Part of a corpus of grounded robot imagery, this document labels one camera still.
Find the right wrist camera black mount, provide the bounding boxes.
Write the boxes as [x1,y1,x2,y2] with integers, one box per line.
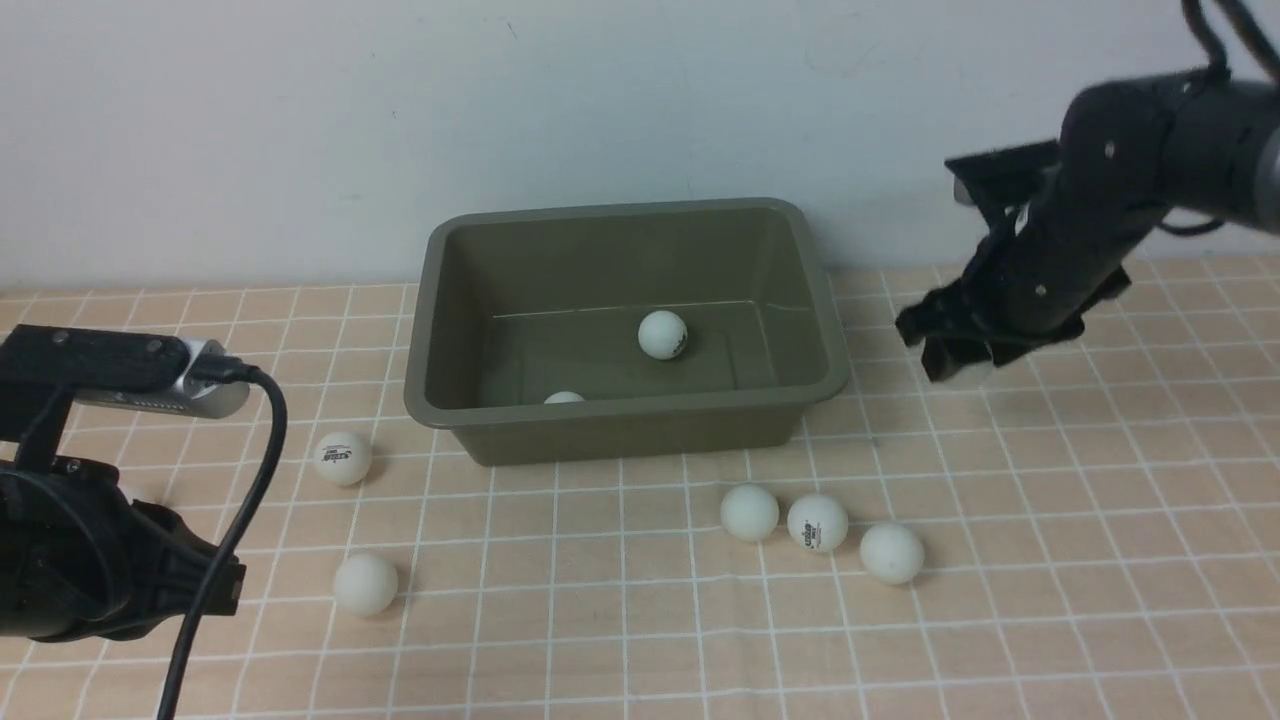
[943,138,1060,231]

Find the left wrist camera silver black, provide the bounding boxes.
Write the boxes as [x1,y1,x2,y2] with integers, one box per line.
[1,324,255,473]

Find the white ball with logo centre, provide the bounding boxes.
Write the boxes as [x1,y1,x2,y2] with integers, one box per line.
[786,493,850,553]

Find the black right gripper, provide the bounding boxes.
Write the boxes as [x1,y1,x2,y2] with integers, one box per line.
[895,85,1172,383]

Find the white ball with logo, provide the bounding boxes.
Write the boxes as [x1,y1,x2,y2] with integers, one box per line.
[637,310,689,361]
[311,430,372,487]
[786,493,850,553]

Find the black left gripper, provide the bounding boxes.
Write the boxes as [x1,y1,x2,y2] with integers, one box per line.
[1,457,218,642]

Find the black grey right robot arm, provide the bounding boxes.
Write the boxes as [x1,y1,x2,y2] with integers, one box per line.
[895,70,1279,383]

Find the olive green plastic bin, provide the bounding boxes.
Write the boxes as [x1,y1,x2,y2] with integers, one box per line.
[403,197,851,466]

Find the black left camera cable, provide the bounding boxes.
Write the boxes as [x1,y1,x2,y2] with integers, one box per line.
[157,355,289,720]

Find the plain white ball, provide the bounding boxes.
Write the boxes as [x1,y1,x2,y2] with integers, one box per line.
[332,553,399,618]
[544,389,585,404]
[719,483,780,543]
[948,363,995,386]
[859,521,925,585]

